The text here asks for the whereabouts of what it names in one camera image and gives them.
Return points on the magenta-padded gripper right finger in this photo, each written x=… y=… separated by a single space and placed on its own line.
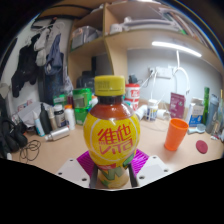
x=153 y=168

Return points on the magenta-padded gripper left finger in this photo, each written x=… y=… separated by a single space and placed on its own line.
x=71 y=170

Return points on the yellow-labelled tea drink bottle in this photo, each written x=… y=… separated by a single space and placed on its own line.
x=111 y=136

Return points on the silver can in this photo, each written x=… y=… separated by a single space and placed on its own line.
x=57 y=133

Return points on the orange plastic cup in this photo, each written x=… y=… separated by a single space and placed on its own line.
x=175 y=135

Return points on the orange-capped white bottle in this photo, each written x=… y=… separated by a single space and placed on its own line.
x=69 y=117

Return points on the flat round red coaster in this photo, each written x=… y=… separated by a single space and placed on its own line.
x=201 y=146

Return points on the white power adapter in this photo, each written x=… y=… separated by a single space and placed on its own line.
x=163 y=114

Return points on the green canister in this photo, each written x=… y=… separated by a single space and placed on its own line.
x=81 y=97
x=81 y=115

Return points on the black bottle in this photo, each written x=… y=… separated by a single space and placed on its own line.
x=45 y=119

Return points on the plain white bottle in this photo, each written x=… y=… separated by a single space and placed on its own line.
x=141 y=112

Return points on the white bottle with blue label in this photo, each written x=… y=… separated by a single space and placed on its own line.
x=152 y=110

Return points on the light blue hairbrush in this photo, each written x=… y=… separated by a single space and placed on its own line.
x=196 y=129

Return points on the purple pouch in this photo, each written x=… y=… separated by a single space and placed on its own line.
x=177 y=105

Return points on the white plastic bag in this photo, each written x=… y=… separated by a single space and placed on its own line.
x=30 y=114

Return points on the black backpack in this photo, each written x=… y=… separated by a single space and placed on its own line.
x=10 y=136

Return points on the red and white canister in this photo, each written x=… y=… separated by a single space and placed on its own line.
x=132 y=94

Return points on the green glass bottle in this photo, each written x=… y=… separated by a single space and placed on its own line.
x=206 y=103

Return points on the black fabric bag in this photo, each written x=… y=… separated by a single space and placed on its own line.
x=85 y=80

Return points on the blue hanging garment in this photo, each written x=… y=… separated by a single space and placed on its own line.
x=54 y=66

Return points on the black hanging jacket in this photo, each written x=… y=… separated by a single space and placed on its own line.
x=25 y=70

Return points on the under-shelf light bar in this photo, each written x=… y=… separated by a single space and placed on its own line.
x=176 y=48

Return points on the grey hanging garment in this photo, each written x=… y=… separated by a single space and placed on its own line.
x=41 y=46

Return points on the white wall socket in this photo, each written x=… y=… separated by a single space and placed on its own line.
x=163 y=72

